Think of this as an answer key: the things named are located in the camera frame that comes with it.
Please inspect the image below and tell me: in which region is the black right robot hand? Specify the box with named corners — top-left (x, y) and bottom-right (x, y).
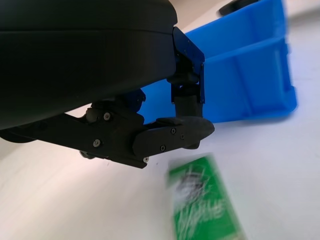
top-left (218, 0), bottom-right (261, 16)

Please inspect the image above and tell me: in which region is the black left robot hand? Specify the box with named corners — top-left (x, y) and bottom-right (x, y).
top-left (0, 0), bottom-right (216, 170)

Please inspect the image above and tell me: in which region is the green carton box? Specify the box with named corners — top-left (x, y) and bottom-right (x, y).
top-left (166, 152), bottom-right (248, 240)

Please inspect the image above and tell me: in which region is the blue plastic tray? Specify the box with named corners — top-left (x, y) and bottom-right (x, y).
top-left (139, 0), bottom-right (298, 125)

